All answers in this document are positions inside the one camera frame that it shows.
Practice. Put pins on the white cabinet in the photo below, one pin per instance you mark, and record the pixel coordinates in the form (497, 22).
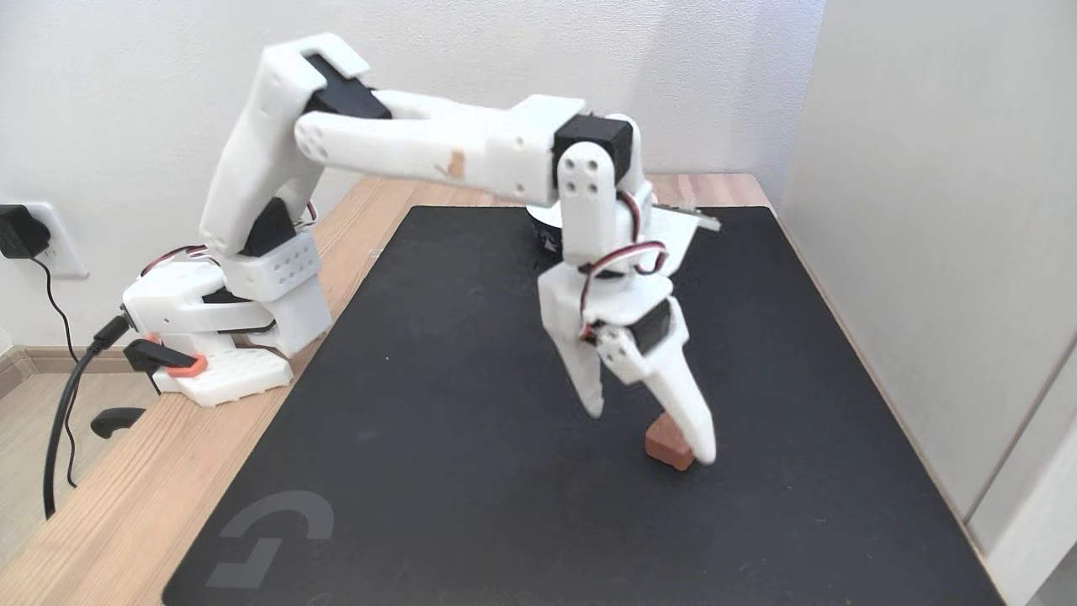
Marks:
(942, 252)

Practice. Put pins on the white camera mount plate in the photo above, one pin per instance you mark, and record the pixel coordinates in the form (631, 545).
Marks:
(677, 231)

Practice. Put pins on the white and navy paper bowl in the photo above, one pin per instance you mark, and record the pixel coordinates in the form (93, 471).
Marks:
(547, 231)

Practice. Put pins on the white wall outlet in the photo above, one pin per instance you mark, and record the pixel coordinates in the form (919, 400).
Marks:
(66, 252)

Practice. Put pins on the black desk mat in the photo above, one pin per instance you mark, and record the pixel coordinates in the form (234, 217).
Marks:
(471, 471)

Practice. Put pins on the black and orange clamp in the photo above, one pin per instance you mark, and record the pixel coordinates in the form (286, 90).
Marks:
(160, 358)

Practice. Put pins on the black power adapter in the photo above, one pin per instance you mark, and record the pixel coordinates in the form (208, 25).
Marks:
(21, 231)

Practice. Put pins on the brown cube toy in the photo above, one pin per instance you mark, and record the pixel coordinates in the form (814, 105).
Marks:
(661, 446)

